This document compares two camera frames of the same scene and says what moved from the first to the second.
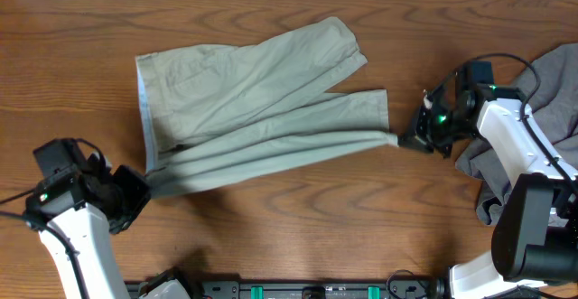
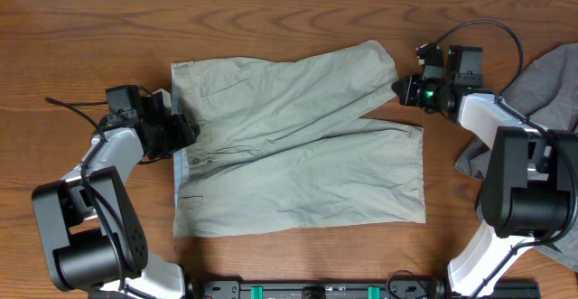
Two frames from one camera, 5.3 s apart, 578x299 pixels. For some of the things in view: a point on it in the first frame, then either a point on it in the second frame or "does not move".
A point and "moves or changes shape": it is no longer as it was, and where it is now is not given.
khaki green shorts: x=214 y=114 moves or changes shape
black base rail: x=437 y=288 does not move
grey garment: x=550 y=93 does not move
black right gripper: x=421 y=136 → x=406 y=96
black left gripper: x=140 y=186 → x=184 y=135
